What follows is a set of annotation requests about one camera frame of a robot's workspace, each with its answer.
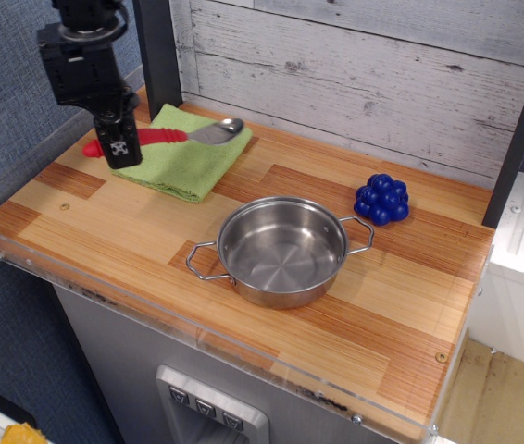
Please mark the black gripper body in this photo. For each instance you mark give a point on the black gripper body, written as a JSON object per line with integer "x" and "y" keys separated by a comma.
{"x": 83, "y": 72}

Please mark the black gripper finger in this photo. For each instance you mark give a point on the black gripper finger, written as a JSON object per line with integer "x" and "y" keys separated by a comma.
{"x": 119, "y": 141}

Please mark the red handled metal spoon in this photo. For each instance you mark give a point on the red handled metal spoon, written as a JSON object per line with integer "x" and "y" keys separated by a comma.
{"x": 217, "y": 133}

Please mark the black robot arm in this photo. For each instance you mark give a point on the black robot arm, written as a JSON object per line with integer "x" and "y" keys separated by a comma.
{"x": 91, "y": 16}

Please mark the green folded cloth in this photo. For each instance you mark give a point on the green folded cloth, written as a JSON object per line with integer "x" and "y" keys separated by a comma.
{"x": 185, "y": 170}

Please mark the clear acrylic edge guard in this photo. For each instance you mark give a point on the clear acrylic edge guard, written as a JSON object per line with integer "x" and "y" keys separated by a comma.
{"x": 380, "y": 343}

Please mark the stainless steel pot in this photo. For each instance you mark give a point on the stainless steel pot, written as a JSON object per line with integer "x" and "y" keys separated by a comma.
{"x": 284, "y": 252}

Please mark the grey toy cabinet front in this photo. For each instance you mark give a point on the grey toy cabinet front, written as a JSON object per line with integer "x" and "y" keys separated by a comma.
{"x": 124, "y": 353}

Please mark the silver dispenser button panel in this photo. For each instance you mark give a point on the silver dispenser button panel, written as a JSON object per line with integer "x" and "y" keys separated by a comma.
{"x": 199, "y": 413}

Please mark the blue bumpy ball toy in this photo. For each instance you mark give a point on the blue bumpy ball toy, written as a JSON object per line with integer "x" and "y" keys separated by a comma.
{"x": 382, "y": 200}

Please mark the dark left frame post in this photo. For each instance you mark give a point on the dark left frame post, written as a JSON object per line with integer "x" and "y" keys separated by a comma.
{"x": 156, "y": 38}

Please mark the dark frame post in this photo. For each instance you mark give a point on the dark frame post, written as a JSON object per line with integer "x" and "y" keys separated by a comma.
{"x": 156, "y": 38}
{"x": 521, "y": 120}

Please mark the dark right frame post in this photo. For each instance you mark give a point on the dark right frame post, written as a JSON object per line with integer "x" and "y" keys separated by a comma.
{"x": 521, "y": 120}

